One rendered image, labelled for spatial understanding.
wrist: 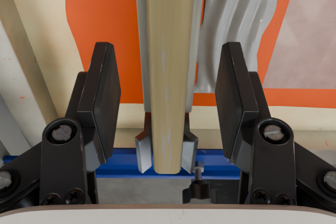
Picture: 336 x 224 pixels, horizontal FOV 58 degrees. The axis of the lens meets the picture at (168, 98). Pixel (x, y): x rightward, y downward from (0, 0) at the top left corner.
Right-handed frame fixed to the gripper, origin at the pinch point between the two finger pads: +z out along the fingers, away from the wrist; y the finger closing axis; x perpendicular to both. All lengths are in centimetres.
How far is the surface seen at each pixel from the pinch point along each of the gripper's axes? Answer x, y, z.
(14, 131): -153, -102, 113
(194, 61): -10.5, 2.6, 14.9
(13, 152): -177, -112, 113
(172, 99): -9.1, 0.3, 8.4
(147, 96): -15.5, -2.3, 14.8
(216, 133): -26.4, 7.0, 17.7
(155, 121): -12.1, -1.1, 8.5
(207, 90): -18.5, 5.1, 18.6
